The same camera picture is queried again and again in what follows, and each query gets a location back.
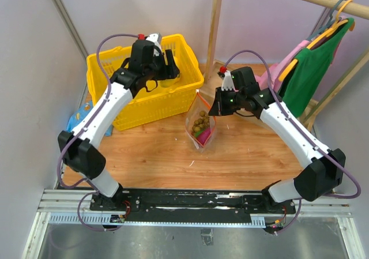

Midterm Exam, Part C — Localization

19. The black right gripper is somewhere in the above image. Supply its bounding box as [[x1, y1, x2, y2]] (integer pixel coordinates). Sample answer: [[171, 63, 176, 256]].
[[208, 87, 244, 117]]

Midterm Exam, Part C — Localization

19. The yellow mango fruit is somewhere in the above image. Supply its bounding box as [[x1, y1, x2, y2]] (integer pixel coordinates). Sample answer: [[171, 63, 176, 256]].
[[159, 74, 180, 88]]

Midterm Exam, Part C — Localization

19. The bunch of brown longans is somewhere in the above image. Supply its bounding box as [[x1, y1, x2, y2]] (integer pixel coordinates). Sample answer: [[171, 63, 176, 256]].
[[192, 111, 210, 133]]

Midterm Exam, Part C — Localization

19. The clear zip top bag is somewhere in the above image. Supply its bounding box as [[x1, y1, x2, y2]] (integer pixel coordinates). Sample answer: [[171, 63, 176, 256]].
[[184, 91, 217, 152]]

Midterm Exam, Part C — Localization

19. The dark red fruit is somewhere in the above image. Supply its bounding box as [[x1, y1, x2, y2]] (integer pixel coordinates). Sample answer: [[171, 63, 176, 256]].
[[196, 128, 211, 145]]

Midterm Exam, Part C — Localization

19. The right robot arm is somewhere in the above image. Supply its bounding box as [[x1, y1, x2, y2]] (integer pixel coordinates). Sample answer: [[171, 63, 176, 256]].
[[209, 66, 346, 213]]

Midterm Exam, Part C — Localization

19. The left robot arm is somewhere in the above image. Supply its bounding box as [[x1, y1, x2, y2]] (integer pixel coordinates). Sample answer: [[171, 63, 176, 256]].
[[58, 33, 180, 211]]

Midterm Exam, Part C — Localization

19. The yellow plastic shopping basket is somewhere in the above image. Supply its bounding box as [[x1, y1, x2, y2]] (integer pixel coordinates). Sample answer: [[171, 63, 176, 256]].
[[86, 33, 204, 130]]

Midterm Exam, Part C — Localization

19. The pink shirt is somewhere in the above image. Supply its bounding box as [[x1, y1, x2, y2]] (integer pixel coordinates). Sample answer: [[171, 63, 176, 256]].
[[255, 17, 351, 94]]

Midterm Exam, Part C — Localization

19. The green shirt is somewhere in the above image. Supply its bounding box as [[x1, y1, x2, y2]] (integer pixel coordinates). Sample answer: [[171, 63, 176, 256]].
[[278, 17, 355, 118]]

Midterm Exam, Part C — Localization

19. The blue cartoon cloth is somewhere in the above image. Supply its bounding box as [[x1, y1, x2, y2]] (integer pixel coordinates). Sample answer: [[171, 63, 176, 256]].
[[66, 101, 112, 140]]

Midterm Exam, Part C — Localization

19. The grey clothes hanger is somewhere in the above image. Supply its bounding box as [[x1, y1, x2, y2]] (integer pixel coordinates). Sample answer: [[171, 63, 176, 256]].
[[306, 0, 347, 41]]

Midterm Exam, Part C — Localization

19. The yellow clothes hanger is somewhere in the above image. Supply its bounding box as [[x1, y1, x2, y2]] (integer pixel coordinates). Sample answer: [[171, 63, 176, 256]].
[[278, 0, 355, 82]]

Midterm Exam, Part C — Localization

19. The wooden clothes rack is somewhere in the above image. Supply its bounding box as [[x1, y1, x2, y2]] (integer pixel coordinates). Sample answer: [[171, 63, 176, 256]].
[[215, 0, 368, 131]]

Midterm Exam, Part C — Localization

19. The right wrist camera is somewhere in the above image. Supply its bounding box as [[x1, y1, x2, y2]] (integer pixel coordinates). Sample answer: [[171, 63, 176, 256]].
[[218, 66, 235, 91]]

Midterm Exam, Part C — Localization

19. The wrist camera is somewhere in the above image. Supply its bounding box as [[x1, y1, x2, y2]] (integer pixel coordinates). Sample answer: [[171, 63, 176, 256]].
[[218, 66, 235, 91], [145, 33, 162, 57]]

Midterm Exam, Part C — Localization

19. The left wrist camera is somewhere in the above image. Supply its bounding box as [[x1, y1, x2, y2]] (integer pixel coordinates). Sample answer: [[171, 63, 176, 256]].
[[145, 33, 162, 57]]

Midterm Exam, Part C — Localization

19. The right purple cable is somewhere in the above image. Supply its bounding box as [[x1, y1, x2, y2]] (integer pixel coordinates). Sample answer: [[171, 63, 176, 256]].
[[224, 50, 362, 199]]

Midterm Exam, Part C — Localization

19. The purple cable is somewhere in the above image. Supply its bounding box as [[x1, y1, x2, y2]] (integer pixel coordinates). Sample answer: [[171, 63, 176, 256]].
[[57, 33, 141, 232], [224, 50, 362, 199]]

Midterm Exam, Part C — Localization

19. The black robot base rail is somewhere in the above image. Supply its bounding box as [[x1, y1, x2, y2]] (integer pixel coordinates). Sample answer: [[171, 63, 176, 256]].
[[89, 187, 296, 228]]

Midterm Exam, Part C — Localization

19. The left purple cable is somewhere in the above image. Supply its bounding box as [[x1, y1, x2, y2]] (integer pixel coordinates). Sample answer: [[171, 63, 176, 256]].
[[57, 33, 141, 232]]

